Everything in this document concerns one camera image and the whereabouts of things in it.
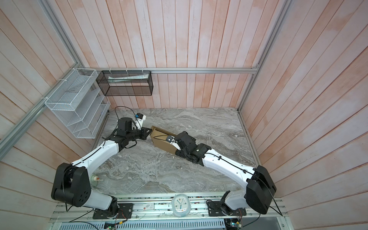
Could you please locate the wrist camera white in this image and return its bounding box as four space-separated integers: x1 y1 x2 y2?
135 113 146 130
166 135 181 150

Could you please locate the white round clock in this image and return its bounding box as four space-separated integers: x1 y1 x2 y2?
172 194 191 217

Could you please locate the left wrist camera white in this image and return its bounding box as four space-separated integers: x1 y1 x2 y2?
135 113 146 130

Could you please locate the small white label tag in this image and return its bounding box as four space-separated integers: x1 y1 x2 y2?
143 203 154 210

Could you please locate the white wire mesh shelf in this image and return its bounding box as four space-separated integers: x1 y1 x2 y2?
45 68 110 139

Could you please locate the brown cardboard box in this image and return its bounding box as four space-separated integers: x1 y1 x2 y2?
150 126 177 155

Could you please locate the white paper in basket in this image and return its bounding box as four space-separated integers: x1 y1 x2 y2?
108 74 150 83

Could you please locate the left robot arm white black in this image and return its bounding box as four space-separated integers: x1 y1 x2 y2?
51 113 152 216

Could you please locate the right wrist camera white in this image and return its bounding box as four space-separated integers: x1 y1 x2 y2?
166 135 181 150

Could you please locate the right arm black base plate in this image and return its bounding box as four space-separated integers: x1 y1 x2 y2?
206 200 247 217

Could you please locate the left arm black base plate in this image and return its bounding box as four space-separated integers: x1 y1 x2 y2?
93 203 133 219

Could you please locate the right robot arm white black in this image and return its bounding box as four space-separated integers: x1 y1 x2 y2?
166 131 277 215

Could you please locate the black wire mesh basket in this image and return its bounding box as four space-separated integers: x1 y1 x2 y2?
96 70 154 96

